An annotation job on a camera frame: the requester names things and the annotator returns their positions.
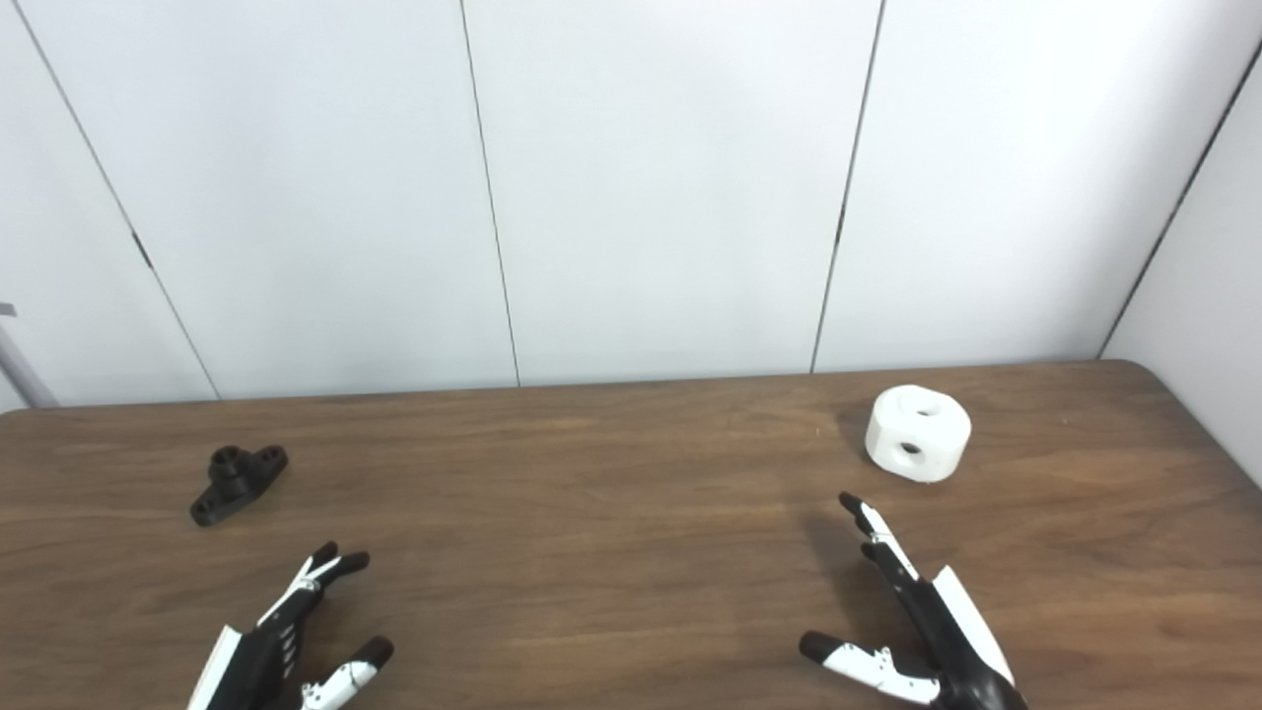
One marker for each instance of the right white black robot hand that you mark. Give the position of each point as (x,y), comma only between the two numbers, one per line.
(954,651)

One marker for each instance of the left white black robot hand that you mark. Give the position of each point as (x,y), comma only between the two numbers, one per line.
(251,663)

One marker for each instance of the black flanged holder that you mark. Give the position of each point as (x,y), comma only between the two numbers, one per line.
(235,481)

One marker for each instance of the round white piece with holes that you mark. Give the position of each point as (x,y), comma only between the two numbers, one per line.
(932,426)

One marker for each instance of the grey corner post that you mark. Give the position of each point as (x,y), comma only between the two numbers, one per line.
(18,370)

